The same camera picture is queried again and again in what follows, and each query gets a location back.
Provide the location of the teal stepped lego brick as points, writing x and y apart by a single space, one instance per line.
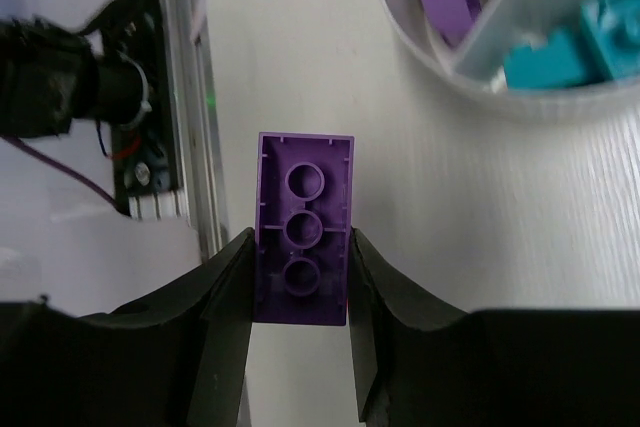
563 62

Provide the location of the aluminium table rail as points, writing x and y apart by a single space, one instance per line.
198 117

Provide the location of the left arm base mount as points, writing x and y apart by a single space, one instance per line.
111 72

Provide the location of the white divided round container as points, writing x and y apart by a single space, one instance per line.
474 66

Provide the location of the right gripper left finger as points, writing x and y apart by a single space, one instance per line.
174 357

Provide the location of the teal square lego brick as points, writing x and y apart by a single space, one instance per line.
611 29

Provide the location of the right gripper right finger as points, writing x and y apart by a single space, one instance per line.
419 361

